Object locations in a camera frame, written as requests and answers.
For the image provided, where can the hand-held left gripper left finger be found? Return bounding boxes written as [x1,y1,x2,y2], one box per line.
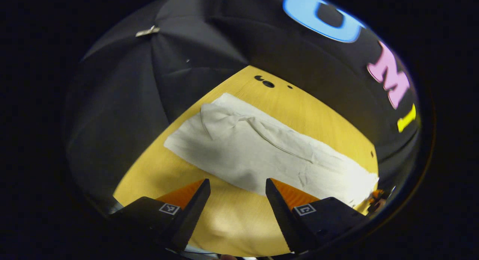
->
[108,178,211,253]

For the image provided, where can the white jeans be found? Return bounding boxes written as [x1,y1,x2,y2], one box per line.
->
[164,93,379,208]

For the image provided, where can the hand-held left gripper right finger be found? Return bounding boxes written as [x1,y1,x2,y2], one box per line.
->
[266,178,369,254]

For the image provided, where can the silver backdrop clip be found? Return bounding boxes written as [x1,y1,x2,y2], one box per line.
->
[135,25,161,38]

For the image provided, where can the black backdrop cloth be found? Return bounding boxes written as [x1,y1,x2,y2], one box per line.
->
[64,0,422,215]

